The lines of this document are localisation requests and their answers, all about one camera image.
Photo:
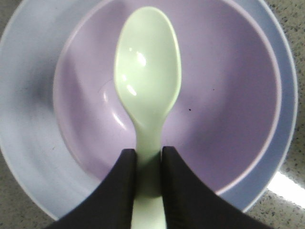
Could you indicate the light blue plate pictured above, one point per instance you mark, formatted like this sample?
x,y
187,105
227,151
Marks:
x,y
29,137

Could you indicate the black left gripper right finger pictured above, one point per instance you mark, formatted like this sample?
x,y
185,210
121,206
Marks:
x,y
190,204

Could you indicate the purple plastic bowl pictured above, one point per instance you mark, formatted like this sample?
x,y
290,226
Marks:
x,y
228,106

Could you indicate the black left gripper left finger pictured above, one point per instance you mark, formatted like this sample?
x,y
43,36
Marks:
x,y
110,205

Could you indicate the pale green plastic spoon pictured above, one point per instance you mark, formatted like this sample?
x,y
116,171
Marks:
x,y
147,77

